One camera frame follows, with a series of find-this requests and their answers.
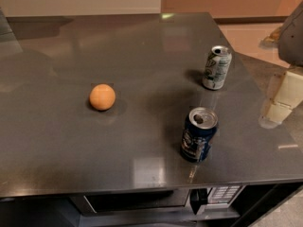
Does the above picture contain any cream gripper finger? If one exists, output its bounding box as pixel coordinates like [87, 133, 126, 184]
[260, 68, 303, 126]

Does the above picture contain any orange fruit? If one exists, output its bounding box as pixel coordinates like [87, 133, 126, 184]
[89, 84, 116, 111]

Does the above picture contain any white green 7up can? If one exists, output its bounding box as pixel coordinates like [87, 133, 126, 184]
[203, 45, 232, 90]

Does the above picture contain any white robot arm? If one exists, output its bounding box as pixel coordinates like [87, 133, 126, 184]
[258, 2, 303, 129]

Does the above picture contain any microwave oven under counter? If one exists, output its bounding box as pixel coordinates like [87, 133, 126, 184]
[70, 185, 244, 215]

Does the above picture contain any dark blue soda can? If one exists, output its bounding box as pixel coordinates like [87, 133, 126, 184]
[181, 107, 219, 163]

